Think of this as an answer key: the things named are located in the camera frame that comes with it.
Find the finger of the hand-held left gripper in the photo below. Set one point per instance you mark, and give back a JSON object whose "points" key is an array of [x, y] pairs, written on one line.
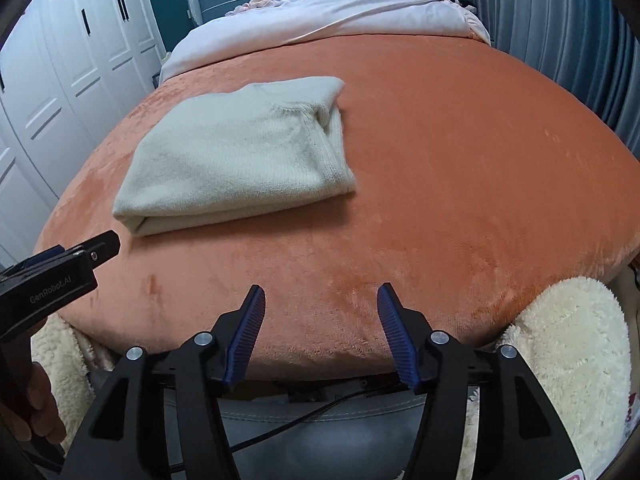
{"points": [[97, 247]]}

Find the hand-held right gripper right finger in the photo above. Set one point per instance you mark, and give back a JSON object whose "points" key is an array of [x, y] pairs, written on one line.
{"points": [[397, 340]]}

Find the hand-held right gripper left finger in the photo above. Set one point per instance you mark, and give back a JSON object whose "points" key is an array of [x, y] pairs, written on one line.
{"points": [[245, 340]]}

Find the cream knit sweater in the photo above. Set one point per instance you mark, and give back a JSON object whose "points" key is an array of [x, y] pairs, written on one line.
{"points": [[235, 160]]}

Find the person's left hand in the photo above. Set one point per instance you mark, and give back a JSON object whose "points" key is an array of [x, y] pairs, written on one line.
{"points": [[42, 405]]}

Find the white wardrobe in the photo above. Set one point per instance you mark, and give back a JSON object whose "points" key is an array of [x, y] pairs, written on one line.
{"points": [[55, 90]]}

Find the orange plush blanket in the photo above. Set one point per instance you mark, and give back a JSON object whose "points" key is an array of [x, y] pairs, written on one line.
{"points": [[450, 185]]}

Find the pale pink duvet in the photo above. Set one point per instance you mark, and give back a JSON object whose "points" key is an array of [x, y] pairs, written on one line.
{"points": [[350, 15]]}

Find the grey-blue curtain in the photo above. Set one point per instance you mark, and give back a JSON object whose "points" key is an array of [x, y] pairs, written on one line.
{"points": [[565, 30]]}

